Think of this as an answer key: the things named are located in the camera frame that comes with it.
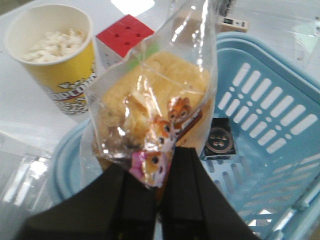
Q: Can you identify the bread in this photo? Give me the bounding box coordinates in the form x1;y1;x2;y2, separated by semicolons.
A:
85;0;218;188

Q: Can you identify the light blue plastic basket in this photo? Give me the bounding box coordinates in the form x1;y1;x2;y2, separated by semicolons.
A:
51;31;320;240

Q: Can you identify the yellow popcorn paper cup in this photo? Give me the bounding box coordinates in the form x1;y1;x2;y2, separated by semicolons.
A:
4;4;97;117

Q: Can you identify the clear acrylic right shelf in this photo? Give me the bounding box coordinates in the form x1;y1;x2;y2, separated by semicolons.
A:
219;0;320;79

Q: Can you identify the beige carton box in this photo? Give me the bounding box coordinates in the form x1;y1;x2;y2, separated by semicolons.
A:
220;17;249;33

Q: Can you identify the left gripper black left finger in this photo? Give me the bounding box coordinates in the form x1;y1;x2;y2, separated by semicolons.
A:
14;163;157;240

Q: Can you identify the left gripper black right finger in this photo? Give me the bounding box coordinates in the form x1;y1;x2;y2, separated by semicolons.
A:
160;147;258;240

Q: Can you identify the black tissue pack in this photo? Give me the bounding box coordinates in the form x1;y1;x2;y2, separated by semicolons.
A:
201;117;237;160

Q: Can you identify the red green puzzle cube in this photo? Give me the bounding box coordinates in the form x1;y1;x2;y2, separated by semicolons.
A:
95;14;155;69

